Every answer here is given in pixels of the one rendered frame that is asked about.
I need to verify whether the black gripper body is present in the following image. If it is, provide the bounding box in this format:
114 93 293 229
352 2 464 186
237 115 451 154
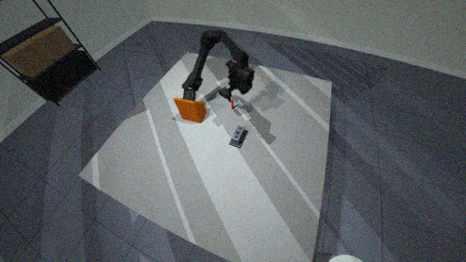
219 76 241 99

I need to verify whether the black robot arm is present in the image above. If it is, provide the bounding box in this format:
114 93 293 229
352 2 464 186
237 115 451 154
182 30 255 101

